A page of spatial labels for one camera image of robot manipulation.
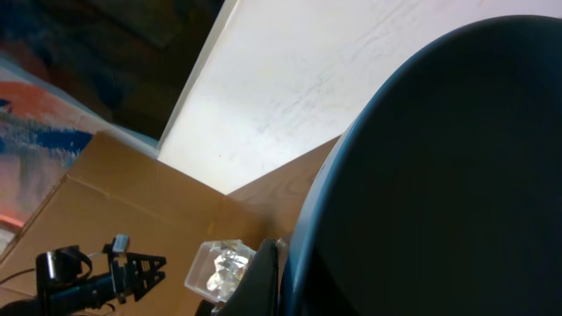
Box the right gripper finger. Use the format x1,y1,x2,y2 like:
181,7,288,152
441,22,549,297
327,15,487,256
195,239,279,316

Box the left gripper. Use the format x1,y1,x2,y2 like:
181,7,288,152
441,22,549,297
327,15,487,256
106,252,167,305

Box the white napkin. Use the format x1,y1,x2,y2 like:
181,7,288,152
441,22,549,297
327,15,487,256
206,250,249,297

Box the dark blue plate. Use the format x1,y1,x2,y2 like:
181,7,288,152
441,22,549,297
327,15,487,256
279,15,561,315

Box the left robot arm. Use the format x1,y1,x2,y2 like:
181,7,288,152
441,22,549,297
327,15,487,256
1,244,167,316

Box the clear plastic bin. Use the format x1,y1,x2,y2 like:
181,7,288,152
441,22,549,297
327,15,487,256
184,240,256,303

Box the brown cardboard box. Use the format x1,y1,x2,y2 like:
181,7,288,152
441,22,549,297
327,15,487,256
1,133,333,315

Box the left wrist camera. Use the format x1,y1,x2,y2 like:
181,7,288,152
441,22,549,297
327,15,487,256
112,233,129,254

